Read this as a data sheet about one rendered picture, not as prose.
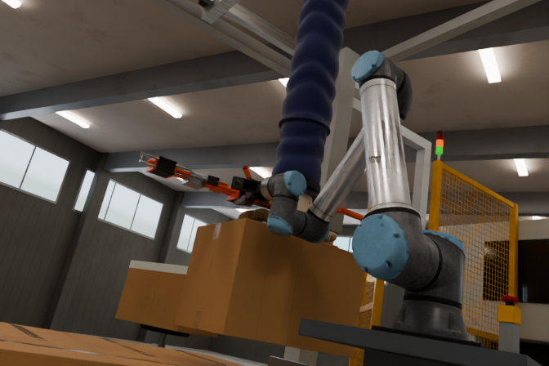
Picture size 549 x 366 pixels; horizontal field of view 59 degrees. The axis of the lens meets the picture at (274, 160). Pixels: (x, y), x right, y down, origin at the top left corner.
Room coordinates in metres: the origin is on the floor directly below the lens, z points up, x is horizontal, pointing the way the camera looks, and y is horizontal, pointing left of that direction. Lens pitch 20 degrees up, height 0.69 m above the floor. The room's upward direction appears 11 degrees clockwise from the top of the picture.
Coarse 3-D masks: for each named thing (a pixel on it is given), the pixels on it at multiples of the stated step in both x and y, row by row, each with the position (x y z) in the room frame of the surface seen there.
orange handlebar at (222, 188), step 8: (152, 160) 1.65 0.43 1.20; (176, 168) 1.69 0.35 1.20; (176, 176) 1.75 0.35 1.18; (224, 184) 1.80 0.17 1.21; (216, 192) 1.84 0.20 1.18; (224, 192) 1.82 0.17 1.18; (232, 192) 1.83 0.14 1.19; (344, 208) 1.81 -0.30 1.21; (352, 216) 1.85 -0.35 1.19; (360, 216) 1.86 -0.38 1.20
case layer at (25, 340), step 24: (0, 336) 1.64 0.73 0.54; (24, 336) 1.79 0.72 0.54; (48, 336) 1.99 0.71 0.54; (72, 336) 2.23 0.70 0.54; (0, 360) 1.35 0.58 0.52; (24, 360) 1.37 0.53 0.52; (48, 360) 1.41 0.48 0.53; (72, 360) 1.44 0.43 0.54; (96, 360) 1.48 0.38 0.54; (120, 360) 1.61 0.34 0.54; (144, 360) 1.76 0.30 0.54; (168, 360) 1.95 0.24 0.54; (192, 360) 2.17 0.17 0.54; (216, 360) 2.47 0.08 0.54
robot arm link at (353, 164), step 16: (400, 96) 1.37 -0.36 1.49; (400, 112) 1.41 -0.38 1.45; (352, 144) 1.53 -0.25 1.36; (352, 160) 1.52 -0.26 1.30; (336, 176) 1.56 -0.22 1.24; (352, 176) 1.54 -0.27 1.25; (320, 192) 1.62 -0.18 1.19; (336, 192) 1.57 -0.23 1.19; (320, 208) 1.61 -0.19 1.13; (336, 208) 1.62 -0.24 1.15; (320, 224) 1.63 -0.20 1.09; (320, 240) 1.69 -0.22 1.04
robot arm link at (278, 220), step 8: (272, 200) 1.60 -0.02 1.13; (280, 200) 1.57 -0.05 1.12; (288, 200) 1.57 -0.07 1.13; (296, 200) 1.59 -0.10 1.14; (272, 208) 1.59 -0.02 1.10; (280, 208) 1.57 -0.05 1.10; (288, 208) 1.57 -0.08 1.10; (296, 208) 1.60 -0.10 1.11; (272, 216) 1.58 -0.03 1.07; (280, 216) 1.57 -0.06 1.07; (288, 216) 1.57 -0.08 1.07; (296, 216) 1.59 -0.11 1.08; (304, 216) 1.62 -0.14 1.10; (272, 224) 1.58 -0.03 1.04; (280, 224) 1.57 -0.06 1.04; (288, 224) 1.57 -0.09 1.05; (296, 224) 1.60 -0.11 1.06; (304, 224) 1.61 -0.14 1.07; (272, 232) 1.64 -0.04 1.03; (280, 232) 1.61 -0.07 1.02; (288, 232) 1.59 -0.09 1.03; (296, 232) 1.62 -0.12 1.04
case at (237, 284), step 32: (224, 224) 1.82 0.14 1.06; (256, 224) 1.71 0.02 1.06; (192, 256) 2.01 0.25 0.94; (224, 256) 1.77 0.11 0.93; (256, 256) 1.72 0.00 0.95; (288, 256) 1.79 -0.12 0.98; (320, 256) 1.87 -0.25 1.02; (352, 256) 1.96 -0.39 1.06; (192, 288) 1.95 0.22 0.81; (224, 288) 1.73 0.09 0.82; (256, 288) 1.74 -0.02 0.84; (288, 288) 1.81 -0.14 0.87; (320, 288) 1.88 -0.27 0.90; (352, 288) 1.97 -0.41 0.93; (192, 320) 1.90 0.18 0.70; (224, 320) 1.69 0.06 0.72; (256, 320) 1.75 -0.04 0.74; (288, 320) 1.82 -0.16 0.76; (320, 320) 1.90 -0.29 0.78; (352, 320) 1.98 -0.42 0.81; (352, 352) 1.99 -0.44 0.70
